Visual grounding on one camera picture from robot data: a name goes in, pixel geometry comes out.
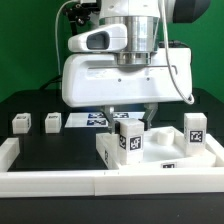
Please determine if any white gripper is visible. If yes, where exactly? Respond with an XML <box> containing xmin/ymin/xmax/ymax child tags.
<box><xmin>62</xmin><ymin>24</ymin><xmax>192</xmax><ymax>134</ymax></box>

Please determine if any white square tabletop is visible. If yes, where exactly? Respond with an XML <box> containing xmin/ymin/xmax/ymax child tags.
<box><xmin>96</xmin><ymin>126</ymin><xmax>224</xmax><ymax>171</ymax></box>

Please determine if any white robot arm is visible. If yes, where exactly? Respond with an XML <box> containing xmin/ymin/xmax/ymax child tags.
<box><xmin>62</xmin><ymin>0</ymin><xmax>211</xmax><ymax>129</ymax></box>

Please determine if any white marker tag sheet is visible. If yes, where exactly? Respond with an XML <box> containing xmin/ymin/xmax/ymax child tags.
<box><xmin>65</xmin><ymin>112</ymin><xmax>143</xmax><ymax>128</ymax></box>

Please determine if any white U-shaped obstacle fence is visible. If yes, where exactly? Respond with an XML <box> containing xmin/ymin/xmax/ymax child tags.
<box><xmin>0</xmin><ymin>136</ymin><xmax>224</xmax><ymax>198</ymax></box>

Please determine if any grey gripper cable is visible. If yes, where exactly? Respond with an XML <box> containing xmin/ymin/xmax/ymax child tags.
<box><xmin>159</xmin><ymin>0</ymin><xmax>196</xmax><ymax>106</ymax></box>

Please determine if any white cable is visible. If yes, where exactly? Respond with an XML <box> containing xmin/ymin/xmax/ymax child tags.
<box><xmin>54</xmin><ymin>0</ymin><xmax>79</xmax><ymax>90</ymax></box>

